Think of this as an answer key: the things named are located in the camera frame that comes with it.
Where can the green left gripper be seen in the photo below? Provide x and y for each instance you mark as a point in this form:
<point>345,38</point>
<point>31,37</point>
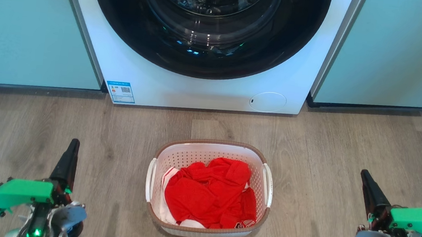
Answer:
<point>18,193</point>

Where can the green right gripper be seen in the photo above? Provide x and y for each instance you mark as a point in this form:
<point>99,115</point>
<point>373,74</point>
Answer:
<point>418,221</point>

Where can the white perforated laundry basket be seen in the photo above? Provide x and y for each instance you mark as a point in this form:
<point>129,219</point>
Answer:
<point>192,155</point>

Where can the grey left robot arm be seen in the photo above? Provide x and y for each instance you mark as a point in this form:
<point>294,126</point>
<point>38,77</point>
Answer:
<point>50,221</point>

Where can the black cabinet kickboard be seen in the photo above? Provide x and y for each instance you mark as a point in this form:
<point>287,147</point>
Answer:
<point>371,107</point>

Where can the blue energy label sticker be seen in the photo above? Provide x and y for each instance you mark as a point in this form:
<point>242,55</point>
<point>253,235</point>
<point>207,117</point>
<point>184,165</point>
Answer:
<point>120,92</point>

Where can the white garment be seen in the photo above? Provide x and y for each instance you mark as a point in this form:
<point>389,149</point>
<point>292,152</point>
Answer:
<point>166,211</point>

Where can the large pale green cabinet door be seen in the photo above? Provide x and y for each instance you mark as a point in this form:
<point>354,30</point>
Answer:
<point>25,35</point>

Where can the round white filter cover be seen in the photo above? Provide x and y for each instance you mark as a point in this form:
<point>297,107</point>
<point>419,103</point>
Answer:
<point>267,102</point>

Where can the tall pale green cabinet panel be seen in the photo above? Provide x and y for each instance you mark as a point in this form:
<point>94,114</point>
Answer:
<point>399,51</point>

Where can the red jersey garment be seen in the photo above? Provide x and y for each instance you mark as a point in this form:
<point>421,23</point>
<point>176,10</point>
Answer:
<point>207,195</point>

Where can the black round washer door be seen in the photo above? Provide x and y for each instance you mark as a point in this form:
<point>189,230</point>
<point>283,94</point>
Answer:
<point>126,29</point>

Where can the white front-load washing machine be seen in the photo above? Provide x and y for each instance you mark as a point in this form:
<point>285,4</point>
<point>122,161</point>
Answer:
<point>205,93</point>

